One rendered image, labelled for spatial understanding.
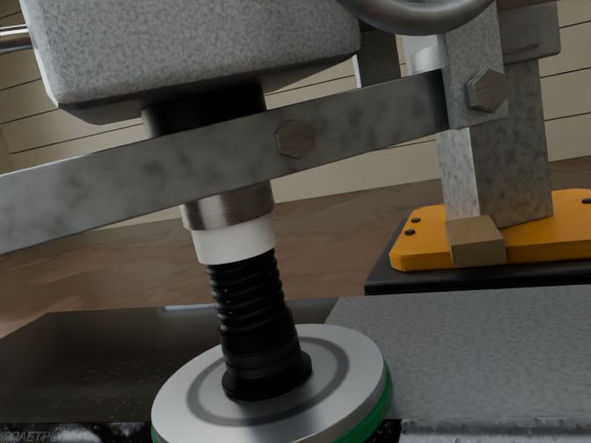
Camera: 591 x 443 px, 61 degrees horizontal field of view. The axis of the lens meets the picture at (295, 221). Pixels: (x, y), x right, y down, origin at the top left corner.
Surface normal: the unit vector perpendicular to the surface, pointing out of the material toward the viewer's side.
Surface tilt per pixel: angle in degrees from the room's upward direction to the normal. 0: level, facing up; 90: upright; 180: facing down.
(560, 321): 0
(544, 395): 0
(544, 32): 90
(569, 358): 0
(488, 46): 90
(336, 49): 112
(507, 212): 90
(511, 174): 90
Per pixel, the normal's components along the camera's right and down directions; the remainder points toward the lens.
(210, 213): -0.18, 0.24
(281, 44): 0.29, 0.14
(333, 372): -0.20, -0.96
